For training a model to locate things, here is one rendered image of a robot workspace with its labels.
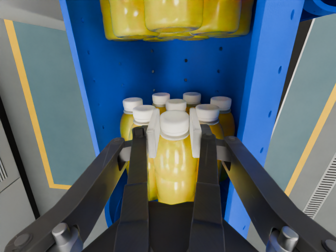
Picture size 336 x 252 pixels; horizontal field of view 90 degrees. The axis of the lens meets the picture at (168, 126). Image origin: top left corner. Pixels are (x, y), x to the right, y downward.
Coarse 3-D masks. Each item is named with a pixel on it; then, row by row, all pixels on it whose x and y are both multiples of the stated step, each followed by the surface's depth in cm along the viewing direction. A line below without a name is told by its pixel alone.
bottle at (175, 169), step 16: (160, 128) 23; (160, 144) 22; (176, 144) 21; (160, 160) 22; (176, 160) 21; (192, 160) 22; (160, 176) 24; (176, 176) 23; (192, 176) 24; (160, 192) 26; (176, 192) 25; (192, 192) 27
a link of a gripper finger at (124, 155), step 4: (128, 140) 16; (128, 144) 15; (124, 148) 14; (128, 148) 15; (120, 152) 14; (124, 152) 15; (128, 152) 15; (120, 156) 15; (124, 156) 15; (128, 156) 15; (120, 160) 15; (124, 160) 15; (128, 160) 15
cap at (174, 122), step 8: (168, 112) 22; (176, 112) 22; (184, 112) 22; (160, 120) 21; (168, 120) 21; (176, 120) 21; (184, 120) 20; (168, 128) 20; (176, 128) 20; (184, 128) 21
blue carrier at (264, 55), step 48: (96, 0) 27; (288, 0) 13; (96, 48) 28; (144, 48) 35; (192, 48) 36; (240, 48) 30; (288, 48) 15; (96, 96) 29; (144, 96) 39; (240, 96) 32; (96, 144) 28
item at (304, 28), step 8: (304, 24) 101; (312, 24) 101; (296, 32) 103; (304, 32) 103; (296, 40) 105; (304, 40) 105; (296, 48) 107; (296, 56) 108; (296, 64) 111; (288, 72) 113; (288, 80) 115; (288, 88) 117; (280, 104) 121
